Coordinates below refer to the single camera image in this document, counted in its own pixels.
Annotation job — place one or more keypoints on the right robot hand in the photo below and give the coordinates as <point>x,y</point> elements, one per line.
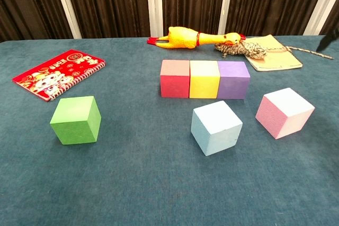
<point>328,39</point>

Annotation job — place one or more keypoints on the pink foam cube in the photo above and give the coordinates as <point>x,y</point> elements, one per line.
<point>280,120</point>

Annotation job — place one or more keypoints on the purple foam cube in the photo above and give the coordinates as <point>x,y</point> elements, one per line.
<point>233,83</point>

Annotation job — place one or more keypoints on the red foam cube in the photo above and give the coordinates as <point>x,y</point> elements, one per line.
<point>174,83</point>

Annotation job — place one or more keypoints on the beige cloth notebook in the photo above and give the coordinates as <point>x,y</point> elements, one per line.
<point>275,60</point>

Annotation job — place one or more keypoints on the yellow foam cube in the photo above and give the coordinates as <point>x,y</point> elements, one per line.
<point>204,83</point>

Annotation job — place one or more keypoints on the yellow rubber chicken toy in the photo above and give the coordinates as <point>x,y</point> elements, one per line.
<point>182,39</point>

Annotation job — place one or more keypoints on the light blue foam cube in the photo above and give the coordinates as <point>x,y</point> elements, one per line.
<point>214,133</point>

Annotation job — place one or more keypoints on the dark brown curtain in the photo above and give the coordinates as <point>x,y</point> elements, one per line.
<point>111,3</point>

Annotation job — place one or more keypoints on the teal felt table cover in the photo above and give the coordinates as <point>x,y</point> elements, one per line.
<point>148,183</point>

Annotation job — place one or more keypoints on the green foam cube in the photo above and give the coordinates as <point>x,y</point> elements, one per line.
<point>74,125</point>

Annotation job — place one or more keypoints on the red spiral notebook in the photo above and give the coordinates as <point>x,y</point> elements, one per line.
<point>53,75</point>

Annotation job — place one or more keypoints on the white metal frame post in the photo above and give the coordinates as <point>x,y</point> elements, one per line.
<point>153,3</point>
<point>66,6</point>
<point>225,6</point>
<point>320,6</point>

